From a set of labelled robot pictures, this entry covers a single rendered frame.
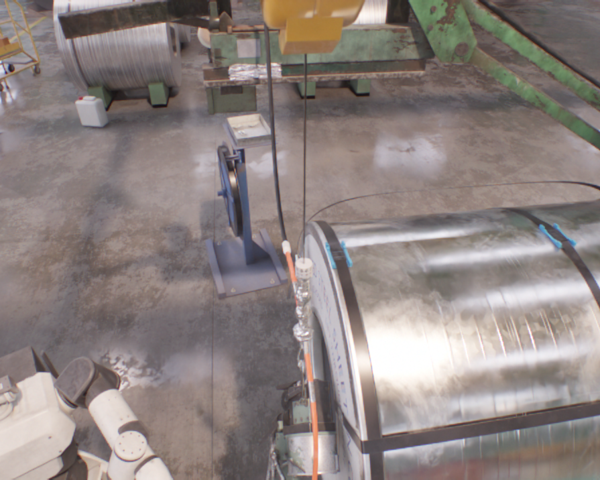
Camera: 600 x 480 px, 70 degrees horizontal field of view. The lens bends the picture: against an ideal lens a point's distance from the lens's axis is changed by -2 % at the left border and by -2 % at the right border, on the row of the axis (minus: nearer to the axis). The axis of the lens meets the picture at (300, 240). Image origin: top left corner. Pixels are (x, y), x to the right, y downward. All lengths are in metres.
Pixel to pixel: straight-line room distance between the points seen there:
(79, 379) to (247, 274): 2.00
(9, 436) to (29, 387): 0.13
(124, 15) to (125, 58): 4.39
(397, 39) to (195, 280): 2.23
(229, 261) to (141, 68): 3.29
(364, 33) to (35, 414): 1.47
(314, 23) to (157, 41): 5.26
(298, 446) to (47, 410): 0.67
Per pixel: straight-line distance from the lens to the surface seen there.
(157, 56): 5.87
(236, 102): 1.90
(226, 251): 3.42
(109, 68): 6.04
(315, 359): 1.92
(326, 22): 0.61
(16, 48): 8.08
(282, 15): 0.59
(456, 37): 1.64
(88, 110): 5.82
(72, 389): 1.39
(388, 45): 1.60
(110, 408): 1.33
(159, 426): 2.58
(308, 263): 0.89
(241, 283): 3.14
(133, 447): 1.24
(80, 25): 1.56
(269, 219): 3.73
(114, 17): 1.55
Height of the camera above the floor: 2.18
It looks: 39 degrees down
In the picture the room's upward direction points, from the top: straight up
